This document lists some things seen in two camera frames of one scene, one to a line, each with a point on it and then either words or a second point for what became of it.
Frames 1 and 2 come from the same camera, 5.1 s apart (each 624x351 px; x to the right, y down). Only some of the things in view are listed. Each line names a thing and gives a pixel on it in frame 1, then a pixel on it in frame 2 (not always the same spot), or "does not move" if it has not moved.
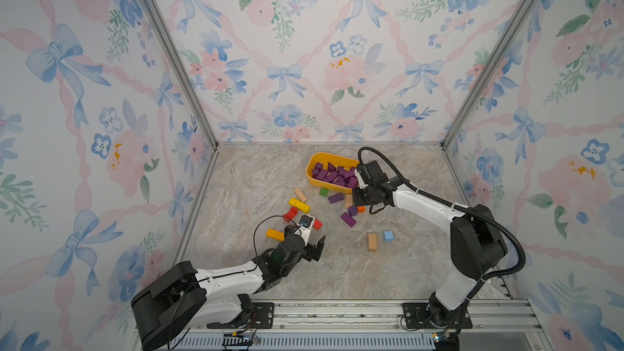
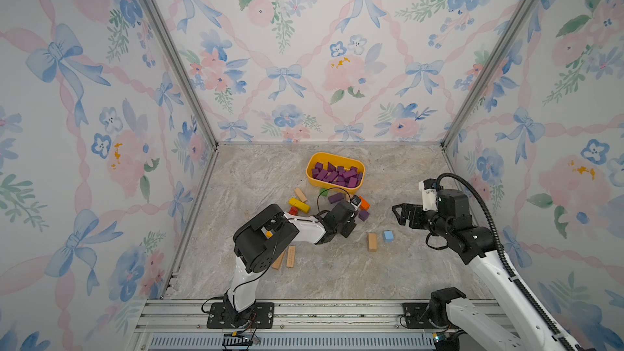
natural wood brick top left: x=301 y=195 does not move
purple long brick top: x=335 y=198 does not move
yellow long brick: x=299 y=205 does not move
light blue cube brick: x=388 y=236 does not move
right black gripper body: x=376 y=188 → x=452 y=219
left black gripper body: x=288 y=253 → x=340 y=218
